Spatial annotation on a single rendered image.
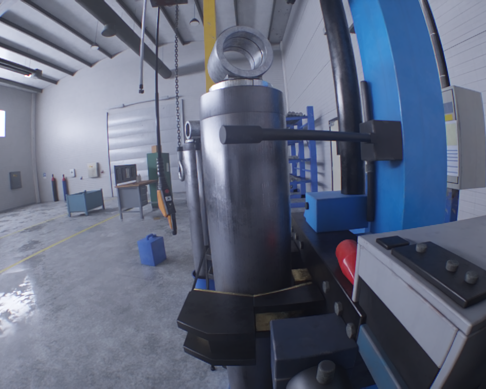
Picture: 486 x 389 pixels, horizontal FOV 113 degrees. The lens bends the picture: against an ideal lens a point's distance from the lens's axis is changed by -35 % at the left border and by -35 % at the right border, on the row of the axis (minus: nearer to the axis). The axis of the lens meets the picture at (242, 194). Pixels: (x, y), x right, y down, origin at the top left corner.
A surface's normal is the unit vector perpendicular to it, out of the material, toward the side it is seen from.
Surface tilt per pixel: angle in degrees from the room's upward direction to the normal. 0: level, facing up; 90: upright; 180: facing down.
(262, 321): 90
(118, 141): 90
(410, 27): 90
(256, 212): 90
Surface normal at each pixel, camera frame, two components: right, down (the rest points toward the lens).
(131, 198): -0.03, 0.14
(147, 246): -0.32, 0.15
